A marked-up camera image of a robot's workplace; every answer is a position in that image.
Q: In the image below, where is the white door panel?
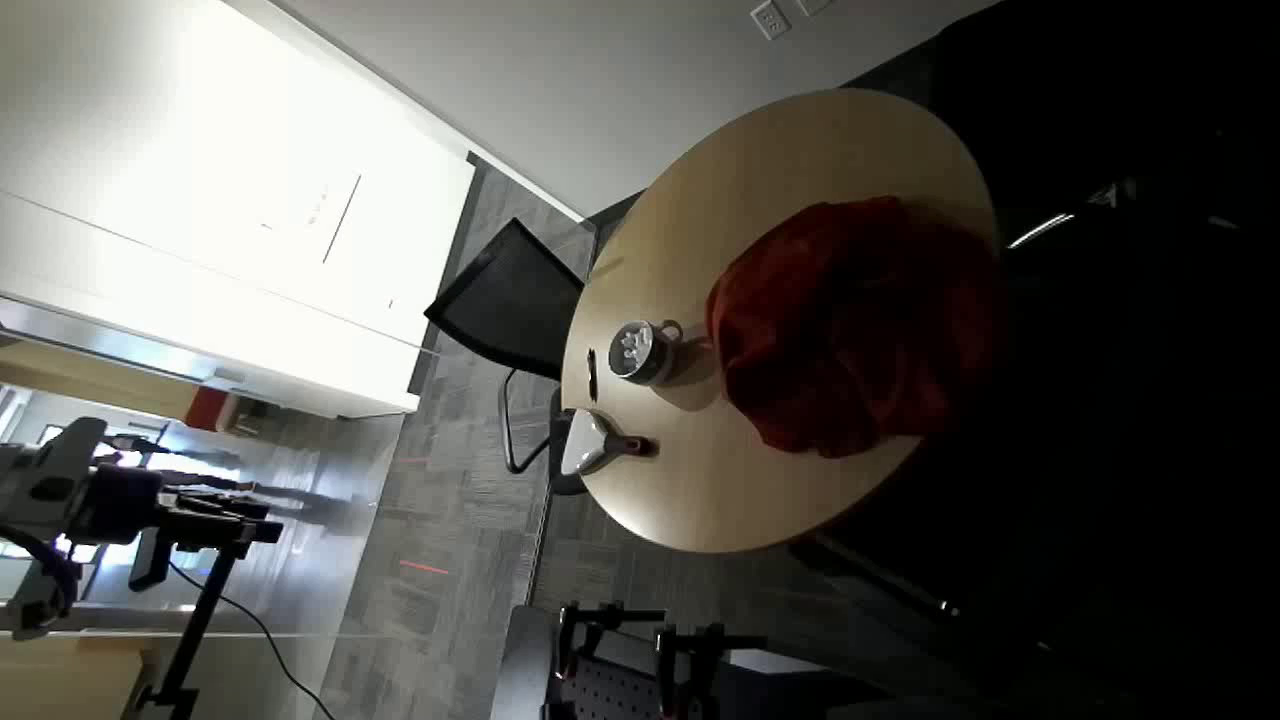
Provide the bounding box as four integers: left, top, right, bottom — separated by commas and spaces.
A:
0, 0, 481, 422

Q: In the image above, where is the white scraper orange black handle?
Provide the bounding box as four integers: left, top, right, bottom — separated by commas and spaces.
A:
555, 404, 662, 486

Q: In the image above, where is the small red box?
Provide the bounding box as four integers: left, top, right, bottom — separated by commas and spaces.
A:
184, 389, 240, 437

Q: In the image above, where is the red cloth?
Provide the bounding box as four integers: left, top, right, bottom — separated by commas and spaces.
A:
703, 196, 1009, 461

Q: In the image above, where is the black floor cable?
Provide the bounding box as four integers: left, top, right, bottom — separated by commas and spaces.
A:
169, 555, 340, 720

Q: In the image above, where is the white green bowl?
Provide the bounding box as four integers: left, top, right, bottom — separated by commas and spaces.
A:
606, 317, 691, 392

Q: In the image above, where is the black padded office chair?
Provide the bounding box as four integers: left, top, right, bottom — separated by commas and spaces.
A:
420, 217, 591, 480

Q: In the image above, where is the black robot cart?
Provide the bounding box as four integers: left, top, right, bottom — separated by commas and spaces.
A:
492, 605, 873, 720

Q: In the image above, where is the black camera stand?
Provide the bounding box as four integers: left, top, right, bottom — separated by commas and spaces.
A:
0, 412, 287, 720

